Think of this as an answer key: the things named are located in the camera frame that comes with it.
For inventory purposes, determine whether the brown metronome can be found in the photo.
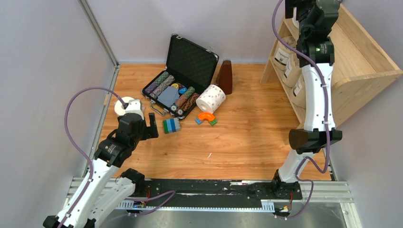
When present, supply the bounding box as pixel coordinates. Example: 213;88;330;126
216;59;233;95

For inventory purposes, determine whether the brown roll front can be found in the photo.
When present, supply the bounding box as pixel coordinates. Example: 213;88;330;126
281;53;301;87

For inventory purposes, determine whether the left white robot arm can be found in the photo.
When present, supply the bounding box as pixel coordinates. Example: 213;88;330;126
43;113;159;228

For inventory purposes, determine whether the white toilet paper roll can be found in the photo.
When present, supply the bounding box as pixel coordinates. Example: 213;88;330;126
114;100;125;116

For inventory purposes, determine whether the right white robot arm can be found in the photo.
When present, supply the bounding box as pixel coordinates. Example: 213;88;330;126
271;0;342;199

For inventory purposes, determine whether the orange curved toy piece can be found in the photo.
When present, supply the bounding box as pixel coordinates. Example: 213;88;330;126
195;112;218;126

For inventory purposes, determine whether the brown roll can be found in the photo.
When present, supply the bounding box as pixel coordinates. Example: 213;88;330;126
281;53;301;87
291;75;306;109
274;36;297;71

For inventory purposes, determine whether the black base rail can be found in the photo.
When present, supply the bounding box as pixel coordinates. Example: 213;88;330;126
131;179;302;209

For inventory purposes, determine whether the black poker chip case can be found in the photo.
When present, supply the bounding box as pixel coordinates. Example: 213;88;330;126
141;34;219;120

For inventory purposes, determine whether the aluminium frame post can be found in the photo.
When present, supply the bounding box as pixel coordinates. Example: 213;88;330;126
78;0;119;68

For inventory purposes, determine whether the patterned paper roll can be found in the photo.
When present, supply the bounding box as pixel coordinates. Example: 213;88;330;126
292;7;299;28
196;85;226;114

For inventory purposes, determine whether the green blue block toy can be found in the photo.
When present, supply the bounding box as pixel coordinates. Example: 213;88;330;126
163;118;181;134

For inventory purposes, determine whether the patterned paper roll lying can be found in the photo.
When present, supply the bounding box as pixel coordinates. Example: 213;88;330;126
196;85;226;114

